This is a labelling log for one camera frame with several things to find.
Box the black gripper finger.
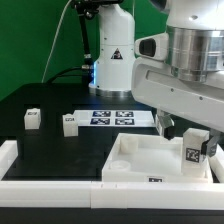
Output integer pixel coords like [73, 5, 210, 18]
[201, 130, 222, 157]

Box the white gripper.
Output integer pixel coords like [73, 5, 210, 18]
[131, 57, 224, 140]

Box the white square tabletop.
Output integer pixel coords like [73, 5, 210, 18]
[102, 133, 213, 183]

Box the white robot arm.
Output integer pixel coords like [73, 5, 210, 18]
[96, 0, 224, 133]

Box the white U-shaped obstacle fence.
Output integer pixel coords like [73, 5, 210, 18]
[0, 140, 224, 210]

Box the white marker base plate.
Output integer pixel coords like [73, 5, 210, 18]
[74, 110, 155, 127]

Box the black cable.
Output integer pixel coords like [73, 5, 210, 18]
[45, 65, 94, 84]

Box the white cable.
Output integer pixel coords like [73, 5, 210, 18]
[41, 0, 73, 84]

